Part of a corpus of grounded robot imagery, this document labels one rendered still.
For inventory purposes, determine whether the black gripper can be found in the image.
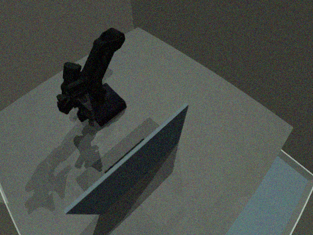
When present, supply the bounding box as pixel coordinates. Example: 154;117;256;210
65;80;95;122

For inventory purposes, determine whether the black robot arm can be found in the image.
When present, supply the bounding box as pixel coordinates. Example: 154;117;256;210
56;28;125;114

